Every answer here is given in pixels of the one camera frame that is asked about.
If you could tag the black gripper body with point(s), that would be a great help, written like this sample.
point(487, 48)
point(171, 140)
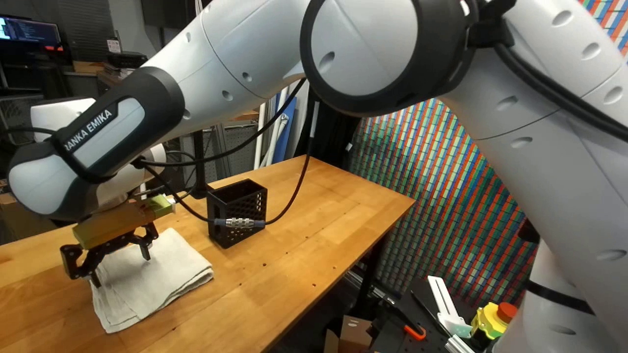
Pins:
point(98, 256)

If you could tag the white towel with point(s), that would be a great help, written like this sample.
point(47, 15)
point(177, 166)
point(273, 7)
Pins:
point(163, 276)

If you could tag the black perforated box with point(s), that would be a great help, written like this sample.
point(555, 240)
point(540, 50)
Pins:
point(237, 203)

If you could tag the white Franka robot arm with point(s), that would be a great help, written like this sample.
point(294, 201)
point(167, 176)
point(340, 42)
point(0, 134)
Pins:
point(393, 46)

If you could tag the brown cardboard box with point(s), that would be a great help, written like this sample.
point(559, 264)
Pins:
point(353, 334)

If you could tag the black vertical stand pole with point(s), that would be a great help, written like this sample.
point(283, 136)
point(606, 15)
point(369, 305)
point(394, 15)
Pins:
point(198, 164)

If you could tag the white tube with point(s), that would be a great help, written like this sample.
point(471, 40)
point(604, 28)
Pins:
point(277, 130)
point(259, 134)

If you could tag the black device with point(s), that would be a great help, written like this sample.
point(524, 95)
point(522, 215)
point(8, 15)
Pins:
point(128, 62)

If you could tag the black table leg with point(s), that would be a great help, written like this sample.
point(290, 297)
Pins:
point(369, 276)

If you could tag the computer monitor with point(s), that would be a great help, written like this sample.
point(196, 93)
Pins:
point(29, 32)

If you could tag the colourful striped backdrop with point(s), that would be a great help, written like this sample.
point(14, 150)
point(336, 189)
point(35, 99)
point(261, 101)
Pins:
point(424, 197)

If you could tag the white aluminium profile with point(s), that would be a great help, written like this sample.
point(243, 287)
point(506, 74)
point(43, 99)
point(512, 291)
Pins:
point(444, 305)

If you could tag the yellow emergency stop button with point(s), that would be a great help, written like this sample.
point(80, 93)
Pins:
point(493, 319)

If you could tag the yellow green wrist camera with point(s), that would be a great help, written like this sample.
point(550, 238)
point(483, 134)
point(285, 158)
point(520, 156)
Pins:
point(110, 223)

